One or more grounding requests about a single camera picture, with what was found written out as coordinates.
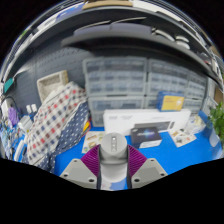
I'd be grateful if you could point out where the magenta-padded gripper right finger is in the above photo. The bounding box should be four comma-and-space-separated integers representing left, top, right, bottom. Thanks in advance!
126, 145, 168, 190

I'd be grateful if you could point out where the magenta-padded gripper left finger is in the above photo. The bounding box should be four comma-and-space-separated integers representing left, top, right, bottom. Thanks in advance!
59, 143, 102, 190

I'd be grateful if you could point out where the white woven basket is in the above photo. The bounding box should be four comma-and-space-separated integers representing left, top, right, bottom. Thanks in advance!
36, 69, 70, 103

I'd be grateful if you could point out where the light grey computer mouse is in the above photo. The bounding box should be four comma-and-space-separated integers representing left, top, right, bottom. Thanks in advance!
98, 132, 129, 191

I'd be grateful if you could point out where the purple cloth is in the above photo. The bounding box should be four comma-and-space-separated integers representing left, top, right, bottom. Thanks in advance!
7, 106, 20, 127

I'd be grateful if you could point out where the navy dotted cloth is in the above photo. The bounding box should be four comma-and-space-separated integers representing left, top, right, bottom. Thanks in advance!
38, 101, 92, 174

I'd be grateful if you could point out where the grey wall shelf unit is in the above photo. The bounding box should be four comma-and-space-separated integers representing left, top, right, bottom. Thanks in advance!
6, 0, 224, 88

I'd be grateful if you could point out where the white and blue glove box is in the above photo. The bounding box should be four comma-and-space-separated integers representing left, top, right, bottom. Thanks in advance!
184, 114, 207, 135

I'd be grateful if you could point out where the small black box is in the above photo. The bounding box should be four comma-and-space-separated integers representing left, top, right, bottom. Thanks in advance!
130, 126, 163, 149

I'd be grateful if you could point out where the white ribbed plant pot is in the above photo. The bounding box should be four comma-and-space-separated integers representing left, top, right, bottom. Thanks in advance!
209, 125, 223, 148

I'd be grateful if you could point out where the printed sticker sheet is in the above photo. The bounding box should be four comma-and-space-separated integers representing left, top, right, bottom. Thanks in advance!
81, 130, 106, 154
169, 129, 198, 148

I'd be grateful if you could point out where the yellow and blue box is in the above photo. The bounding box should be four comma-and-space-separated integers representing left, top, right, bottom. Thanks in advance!
156, 90, 186, 112

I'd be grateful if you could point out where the red blue plaid cloth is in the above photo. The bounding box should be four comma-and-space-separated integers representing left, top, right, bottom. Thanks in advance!
26, 81, 88, 166

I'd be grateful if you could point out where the long white keyboard box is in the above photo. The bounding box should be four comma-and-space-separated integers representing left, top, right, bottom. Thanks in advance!
102, 108, 192, 136

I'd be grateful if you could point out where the small white appliance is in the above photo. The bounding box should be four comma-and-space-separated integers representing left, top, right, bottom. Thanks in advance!
17, 114, 34, 134

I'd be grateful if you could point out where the green leafy plant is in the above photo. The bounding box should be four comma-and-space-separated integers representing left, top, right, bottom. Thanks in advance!
208, 101, 224, 148

